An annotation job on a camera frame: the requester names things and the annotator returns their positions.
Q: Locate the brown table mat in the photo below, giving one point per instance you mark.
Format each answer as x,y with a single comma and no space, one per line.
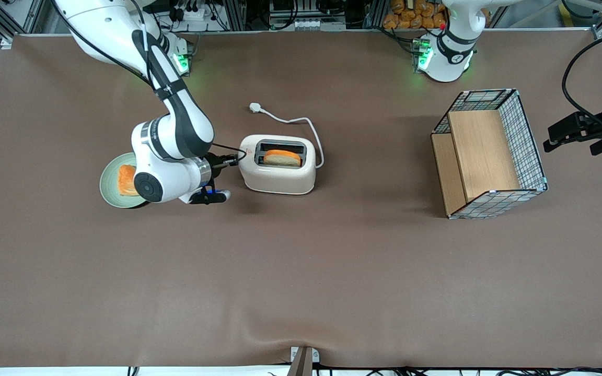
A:
301,271

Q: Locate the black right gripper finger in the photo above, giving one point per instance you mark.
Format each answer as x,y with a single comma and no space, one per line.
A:
230,164
231,159

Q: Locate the orange triangular pastry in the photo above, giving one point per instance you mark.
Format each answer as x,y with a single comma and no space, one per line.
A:
125,180

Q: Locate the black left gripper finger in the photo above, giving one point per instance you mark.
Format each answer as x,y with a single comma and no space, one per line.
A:
570,124
567,141

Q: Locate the white toaster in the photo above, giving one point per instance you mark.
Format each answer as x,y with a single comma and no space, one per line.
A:
277,180

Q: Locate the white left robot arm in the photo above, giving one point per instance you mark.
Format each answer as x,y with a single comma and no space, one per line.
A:
447,57

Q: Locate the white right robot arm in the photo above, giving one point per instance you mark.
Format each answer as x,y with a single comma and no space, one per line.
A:
175,120

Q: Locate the bread slice in toaster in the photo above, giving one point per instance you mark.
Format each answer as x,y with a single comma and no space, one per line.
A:
282,159

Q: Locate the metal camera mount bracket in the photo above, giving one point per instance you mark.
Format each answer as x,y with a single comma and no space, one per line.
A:
303,361

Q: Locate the wooden step shelf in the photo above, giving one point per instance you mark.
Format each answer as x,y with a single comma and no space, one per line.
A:
484,156

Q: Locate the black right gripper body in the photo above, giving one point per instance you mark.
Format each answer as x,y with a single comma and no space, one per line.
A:
218,162

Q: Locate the pile of orange bread rolls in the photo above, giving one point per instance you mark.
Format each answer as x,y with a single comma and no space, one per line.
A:
411,14

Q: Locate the white power strip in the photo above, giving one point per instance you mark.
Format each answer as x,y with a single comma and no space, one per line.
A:
194,14

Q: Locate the pale green plate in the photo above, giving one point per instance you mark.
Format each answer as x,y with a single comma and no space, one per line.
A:
108,183

